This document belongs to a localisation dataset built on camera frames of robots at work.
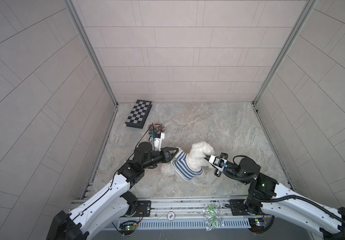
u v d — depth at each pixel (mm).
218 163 524
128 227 644
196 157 643
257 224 678
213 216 693
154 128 998
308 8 712
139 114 1051
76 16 741
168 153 634
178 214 706
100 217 494
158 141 667
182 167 668
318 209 452
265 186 519
